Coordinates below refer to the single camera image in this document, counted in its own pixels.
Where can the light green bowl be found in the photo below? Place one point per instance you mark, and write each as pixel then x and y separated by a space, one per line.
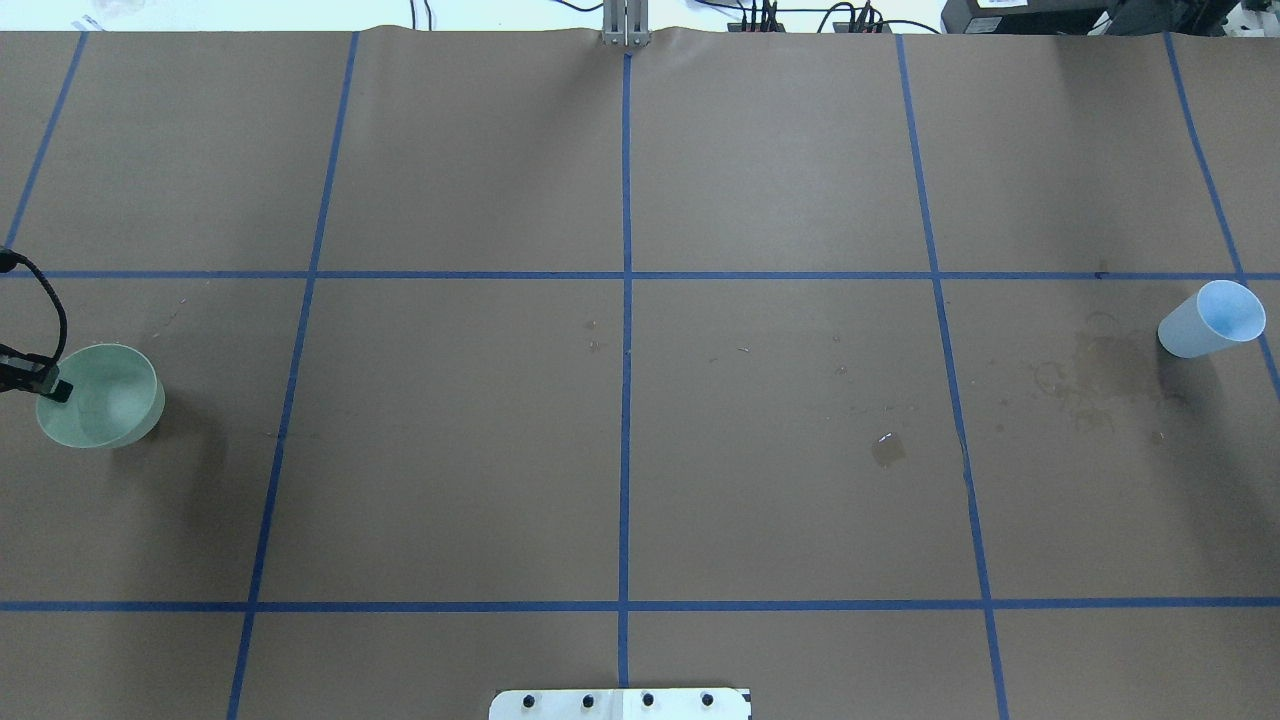
pixel 115 399

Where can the black box with label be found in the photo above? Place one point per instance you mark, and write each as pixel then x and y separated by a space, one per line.
pixel 1021 17

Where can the light blue cup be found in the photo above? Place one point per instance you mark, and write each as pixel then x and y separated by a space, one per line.
pixel 1219 315

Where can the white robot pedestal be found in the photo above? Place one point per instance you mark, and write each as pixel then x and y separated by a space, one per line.
pixel 623 703

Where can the aluminium frame post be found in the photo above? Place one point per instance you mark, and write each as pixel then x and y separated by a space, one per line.
pixel 625 23

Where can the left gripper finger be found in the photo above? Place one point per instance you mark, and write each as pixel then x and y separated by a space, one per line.
pixel 33 374

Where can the black orange usb hub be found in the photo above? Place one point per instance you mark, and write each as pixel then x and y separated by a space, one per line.
pixel 757 21

